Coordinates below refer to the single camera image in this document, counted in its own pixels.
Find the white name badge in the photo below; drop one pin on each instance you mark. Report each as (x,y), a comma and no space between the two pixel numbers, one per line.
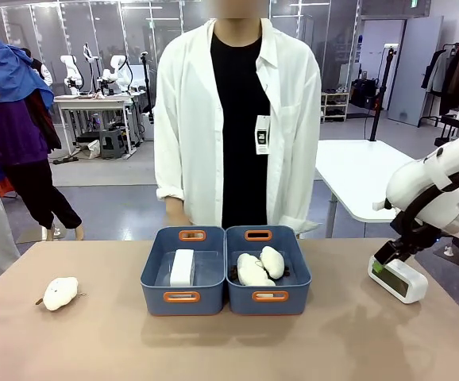
(262,135)

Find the black bag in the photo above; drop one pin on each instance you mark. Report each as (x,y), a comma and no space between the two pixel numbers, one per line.
(363,93)

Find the grey plastic stool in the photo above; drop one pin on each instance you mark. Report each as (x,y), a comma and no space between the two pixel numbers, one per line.
(111,142)

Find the person's right hand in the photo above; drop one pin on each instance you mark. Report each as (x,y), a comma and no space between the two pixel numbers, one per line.
(180,220)

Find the dark red garment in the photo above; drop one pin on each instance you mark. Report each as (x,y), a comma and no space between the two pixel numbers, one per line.
(47,123)

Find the white digital clock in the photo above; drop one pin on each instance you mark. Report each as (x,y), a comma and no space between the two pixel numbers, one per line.
(408,283)
(182,268)

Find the white background work table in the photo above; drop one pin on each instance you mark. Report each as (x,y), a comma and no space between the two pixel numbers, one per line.
(94,104)

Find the black clothes rack with coats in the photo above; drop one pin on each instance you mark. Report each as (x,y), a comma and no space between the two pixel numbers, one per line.
(450,75)

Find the wooden shoe shelf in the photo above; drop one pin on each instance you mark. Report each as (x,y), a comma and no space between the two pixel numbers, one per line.
(334,107)

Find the black camera pole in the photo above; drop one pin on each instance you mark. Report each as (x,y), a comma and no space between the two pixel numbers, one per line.
(145,75)

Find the white overshirt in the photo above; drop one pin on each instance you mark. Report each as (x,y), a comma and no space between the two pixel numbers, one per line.
(190,119)

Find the black t-shirt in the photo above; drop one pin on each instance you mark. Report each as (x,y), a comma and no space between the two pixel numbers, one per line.
(241,119)

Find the person's right forearm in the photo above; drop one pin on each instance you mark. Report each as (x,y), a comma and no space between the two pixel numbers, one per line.
(175,206)

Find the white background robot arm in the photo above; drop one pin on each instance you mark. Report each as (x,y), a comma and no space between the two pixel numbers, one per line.
(117,71)
(72,73)

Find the large white table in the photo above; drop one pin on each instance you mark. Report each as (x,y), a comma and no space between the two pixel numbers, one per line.
(356,170)

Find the black tripod stand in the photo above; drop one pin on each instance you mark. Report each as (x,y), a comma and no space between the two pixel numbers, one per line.
(381,95)

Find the purple garment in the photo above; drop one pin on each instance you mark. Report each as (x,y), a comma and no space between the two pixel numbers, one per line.
(15,135)

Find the black trolley cart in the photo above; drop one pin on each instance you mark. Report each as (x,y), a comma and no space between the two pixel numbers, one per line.
(453,131)

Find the black trousers on mannequin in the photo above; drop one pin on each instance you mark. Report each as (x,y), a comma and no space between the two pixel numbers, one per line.
(35,190)

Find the white cloud plush toy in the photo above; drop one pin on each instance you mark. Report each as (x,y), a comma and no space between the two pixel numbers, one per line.
(273,260)
(251,272)
(60,293)

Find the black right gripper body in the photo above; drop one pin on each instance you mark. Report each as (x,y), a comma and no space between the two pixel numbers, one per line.
(411,240)

